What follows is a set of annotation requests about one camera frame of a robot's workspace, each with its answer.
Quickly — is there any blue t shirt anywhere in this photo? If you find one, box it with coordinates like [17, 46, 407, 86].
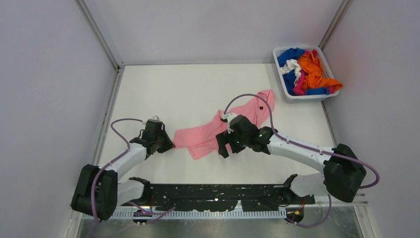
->
[276, 48, 330, 96]

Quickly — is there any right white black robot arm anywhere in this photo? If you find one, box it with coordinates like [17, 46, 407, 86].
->
[216, 113, 367, 204]

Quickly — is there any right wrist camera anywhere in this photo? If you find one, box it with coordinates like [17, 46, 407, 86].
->
[221, 113, 238, 133]

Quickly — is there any white plastic laundry basket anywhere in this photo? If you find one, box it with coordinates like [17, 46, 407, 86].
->
[272, 46, 339, 103]

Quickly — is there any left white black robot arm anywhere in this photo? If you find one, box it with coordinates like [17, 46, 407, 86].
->
[71, 117, 175, 221]

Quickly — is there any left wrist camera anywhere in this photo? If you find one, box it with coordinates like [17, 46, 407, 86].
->
[142, 115, 161, 125]

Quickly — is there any light pink t shirt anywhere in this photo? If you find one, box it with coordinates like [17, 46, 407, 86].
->
[173, 90, 275, 160]

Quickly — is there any white t shirt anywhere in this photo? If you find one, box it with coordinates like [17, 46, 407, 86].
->
[280, 59, 302, 85]

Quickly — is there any orange t shirt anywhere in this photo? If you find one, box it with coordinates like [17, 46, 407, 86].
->
[298, 51, 343, 93]

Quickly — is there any aluminium frame rail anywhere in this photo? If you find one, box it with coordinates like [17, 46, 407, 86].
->
[70, 183, 368, 208]

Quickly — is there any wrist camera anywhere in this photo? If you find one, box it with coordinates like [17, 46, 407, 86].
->
[221, 113, 238, 133]
[142, 115, 161, 125]

